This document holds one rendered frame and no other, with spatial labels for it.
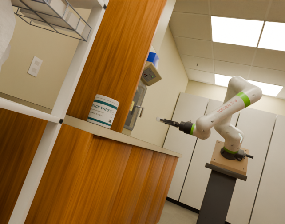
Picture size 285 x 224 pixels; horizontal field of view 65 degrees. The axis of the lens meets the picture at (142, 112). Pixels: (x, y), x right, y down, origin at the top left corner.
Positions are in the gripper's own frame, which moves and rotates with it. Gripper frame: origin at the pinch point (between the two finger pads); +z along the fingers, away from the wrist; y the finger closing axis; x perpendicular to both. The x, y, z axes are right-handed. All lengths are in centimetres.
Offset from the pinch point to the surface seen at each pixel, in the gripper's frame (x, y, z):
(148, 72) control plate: -31.0, 17.7, 16.0
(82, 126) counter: 24, 96, 2
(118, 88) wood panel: -9.3, 34.9, 26.8
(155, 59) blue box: -41.0, 22.1, 12.4
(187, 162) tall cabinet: 29, -284, 10
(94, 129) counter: 23, 96, -4
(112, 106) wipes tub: 10, 74, 3
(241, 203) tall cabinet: 66, -285, -101
